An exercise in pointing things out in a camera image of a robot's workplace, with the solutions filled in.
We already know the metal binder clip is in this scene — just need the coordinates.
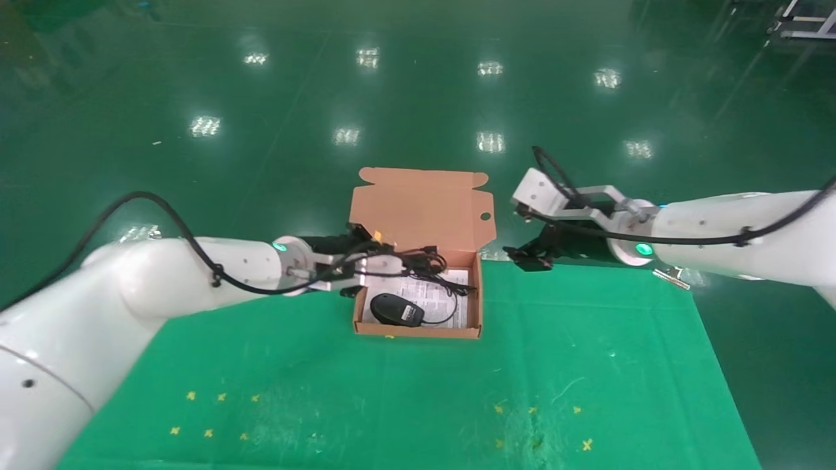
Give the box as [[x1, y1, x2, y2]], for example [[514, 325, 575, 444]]
[[653, 266, 691, 290]]

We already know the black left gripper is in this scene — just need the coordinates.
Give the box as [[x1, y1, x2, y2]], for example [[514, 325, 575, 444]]
[[307, 225, 397, 258]]

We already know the white printed paper leaflet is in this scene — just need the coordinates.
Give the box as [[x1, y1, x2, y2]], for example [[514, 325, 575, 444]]
[[362, 266, 472, 330]]

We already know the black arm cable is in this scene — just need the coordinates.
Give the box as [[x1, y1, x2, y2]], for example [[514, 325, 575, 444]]
[[0, 191, 393, 311], [519, 146, 836, 247]]

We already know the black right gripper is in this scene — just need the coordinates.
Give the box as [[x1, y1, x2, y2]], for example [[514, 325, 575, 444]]
[[503, 219, 618, 272]]

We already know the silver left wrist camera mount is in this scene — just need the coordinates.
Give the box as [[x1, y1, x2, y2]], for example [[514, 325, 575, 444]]
[[287, 251, 404, 296]]

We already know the green table cloth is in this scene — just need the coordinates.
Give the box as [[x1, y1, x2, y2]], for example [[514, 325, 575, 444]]
[[56, 258, 762, 470]]

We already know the black data cable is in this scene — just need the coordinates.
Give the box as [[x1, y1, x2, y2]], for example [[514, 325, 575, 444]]
[[389, 245, 451, 283]]

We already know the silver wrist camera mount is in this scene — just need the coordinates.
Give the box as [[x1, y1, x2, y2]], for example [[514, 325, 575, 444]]
[[511, 168, 655, 227], [287, 251, 404, 296]]

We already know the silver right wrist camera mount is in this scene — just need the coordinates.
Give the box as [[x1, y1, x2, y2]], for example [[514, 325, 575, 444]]
[[511, 168, 655, 227]]

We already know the white metal cart frame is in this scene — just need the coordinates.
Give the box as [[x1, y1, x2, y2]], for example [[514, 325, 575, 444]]
[[767, 0, 836, 41]]

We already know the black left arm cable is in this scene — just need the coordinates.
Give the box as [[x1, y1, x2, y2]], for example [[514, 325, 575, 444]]
[[0, 191, 393, 311]]

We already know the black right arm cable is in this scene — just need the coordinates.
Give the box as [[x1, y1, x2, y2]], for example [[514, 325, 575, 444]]
[[519, 146, 836, 247]]

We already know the open brown cardboard box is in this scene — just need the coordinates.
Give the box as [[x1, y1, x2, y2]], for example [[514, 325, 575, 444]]
[[348, 167, 497, 340]]

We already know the black wired computer mouse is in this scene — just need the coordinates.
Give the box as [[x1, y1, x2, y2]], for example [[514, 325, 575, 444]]
[[370, 274, 472, 328]]

